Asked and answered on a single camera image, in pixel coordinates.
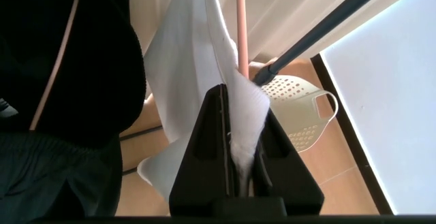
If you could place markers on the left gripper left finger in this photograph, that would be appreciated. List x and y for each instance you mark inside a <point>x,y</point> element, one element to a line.
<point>201,176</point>

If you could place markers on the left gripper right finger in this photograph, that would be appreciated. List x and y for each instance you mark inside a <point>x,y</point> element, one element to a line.
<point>289,176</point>

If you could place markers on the white garment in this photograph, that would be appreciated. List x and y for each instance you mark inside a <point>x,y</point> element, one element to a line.
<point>190,81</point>

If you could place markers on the pink clothes hanger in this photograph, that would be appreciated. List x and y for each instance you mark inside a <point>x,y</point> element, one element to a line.
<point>54,67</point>
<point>242,30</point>

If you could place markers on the black shorts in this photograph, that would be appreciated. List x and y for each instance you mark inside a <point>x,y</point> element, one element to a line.
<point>68,98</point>

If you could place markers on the white laundry basket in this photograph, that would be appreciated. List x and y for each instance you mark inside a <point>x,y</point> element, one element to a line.
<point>299,108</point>

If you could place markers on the black clothes rack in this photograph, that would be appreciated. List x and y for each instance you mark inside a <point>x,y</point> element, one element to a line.
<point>323,24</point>

